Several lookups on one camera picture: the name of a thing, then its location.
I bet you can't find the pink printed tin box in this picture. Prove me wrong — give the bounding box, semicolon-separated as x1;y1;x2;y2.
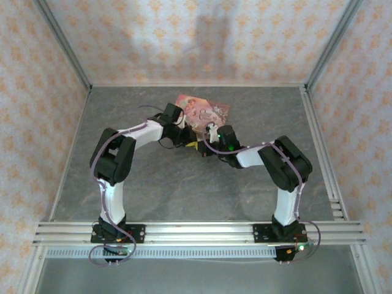
175;94;230;135

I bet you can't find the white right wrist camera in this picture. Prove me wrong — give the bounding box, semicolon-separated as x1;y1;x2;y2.
204;124;220;143

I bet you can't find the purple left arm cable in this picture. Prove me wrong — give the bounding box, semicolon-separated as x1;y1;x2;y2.
88;105;185;266

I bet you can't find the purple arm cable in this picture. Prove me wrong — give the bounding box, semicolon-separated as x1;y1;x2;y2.
203;121;322;264
88;105;185;266

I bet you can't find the aluminium rear rail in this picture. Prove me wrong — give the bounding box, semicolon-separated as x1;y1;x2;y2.
90;81;307;89

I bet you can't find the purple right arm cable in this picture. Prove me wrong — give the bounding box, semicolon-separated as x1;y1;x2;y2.
203;121;322;264

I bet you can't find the aluminium side rail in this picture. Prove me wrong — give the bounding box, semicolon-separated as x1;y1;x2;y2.
301;85;349;222
48;88;92;222

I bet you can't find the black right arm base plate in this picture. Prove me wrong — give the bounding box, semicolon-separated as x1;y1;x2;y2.
252;222;308;244

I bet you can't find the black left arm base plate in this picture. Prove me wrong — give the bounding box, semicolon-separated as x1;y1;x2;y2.
90;224;146;244

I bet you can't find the slotted grey cable duct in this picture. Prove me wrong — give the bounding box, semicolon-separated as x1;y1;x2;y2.
45;247;278;260

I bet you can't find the aluminium frame post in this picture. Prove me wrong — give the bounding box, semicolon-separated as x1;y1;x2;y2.
36;0;93;92
305;0;364;92

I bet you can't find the aluminium frame leg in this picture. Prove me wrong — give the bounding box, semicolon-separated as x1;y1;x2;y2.
349;244;384;294
18;244;47;294

